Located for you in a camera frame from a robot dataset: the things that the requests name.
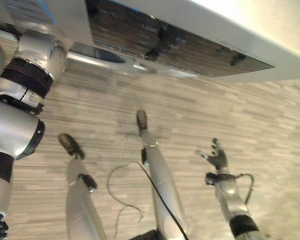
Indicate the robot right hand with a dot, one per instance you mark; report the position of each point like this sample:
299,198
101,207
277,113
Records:
219,158

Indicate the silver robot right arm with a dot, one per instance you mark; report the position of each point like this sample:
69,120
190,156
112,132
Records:
230,192

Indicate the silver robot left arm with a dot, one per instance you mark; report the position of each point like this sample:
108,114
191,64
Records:
12,125

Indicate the silver robot right leg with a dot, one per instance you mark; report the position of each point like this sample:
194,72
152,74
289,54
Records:
162,180

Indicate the silver robot leg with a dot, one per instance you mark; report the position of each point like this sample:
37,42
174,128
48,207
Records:
78,200
162,180

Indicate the silver robot left leg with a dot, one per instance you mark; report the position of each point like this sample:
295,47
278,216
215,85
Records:
78,200

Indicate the dark robot torso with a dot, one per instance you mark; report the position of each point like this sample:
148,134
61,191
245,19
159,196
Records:
146,235

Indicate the white washing machine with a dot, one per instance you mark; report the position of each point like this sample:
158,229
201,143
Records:
252,30

